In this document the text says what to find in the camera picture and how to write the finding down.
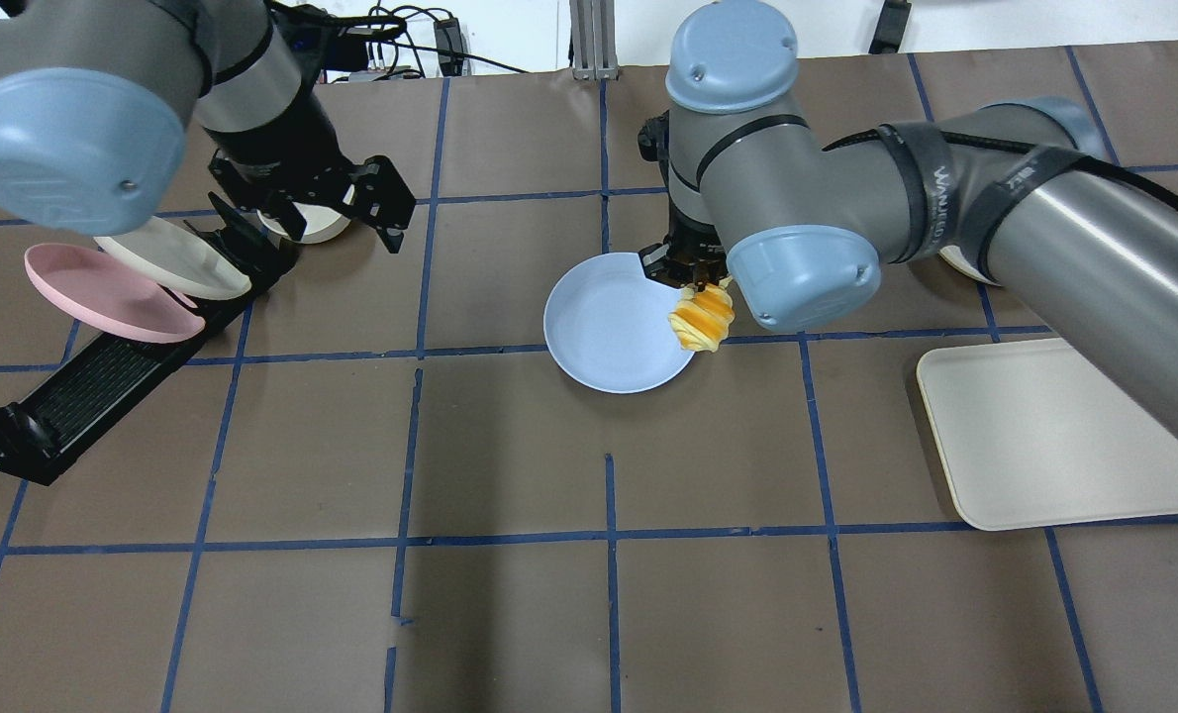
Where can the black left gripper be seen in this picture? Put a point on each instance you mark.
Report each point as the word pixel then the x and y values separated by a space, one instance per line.
pixel 274 164

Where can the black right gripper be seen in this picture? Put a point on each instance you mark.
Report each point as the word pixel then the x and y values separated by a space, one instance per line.
pixel 690 254

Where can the orange striped bread roll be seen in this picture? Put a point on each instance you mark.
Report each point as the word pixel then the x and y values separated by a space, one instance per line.
pixel 703 315

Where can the blue round plate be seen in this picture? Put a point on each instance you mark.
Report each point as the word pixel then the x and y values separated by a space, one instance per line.
pixel 605 325

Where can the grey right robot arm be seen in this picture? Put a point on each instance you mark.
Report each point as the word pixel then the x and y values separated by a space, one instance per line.
pixel 1017 188

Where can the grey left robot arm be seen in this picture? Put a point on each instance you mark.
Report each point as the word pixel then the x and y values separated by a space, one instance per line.
pixel 96 98

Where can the beige plate in rack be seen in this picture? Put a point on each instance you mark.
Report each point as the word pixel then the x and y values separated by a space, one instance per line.
pixel 178 260

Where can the pink round plate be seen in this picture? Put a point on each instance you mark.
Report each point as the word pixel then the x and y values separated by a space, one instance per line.
pixel 102 292

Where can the cream round plate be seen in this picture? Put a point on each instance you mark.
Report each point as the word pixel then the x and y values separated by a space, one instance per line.
pixel 956 259

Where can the cream bowl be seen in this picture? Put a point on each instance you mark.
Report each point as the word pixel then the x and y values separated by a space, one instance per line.
pixel 322 224

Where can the black dish rack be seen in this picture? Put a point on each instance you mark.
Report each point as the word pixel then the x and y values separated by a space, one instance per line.
pixel 58 422

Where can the white rectangular tray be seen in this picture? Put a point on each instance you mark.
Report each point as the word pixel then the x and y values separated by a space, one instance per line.
pixel 1031 434

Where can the aluminium frame post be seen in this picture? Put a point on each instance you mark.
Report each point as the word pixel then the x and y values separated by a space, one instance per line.
pixel 593 40

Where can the black bracket at wall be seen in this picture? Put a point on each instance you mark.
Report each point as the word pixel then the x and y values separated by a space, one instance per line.
pixel 890 29

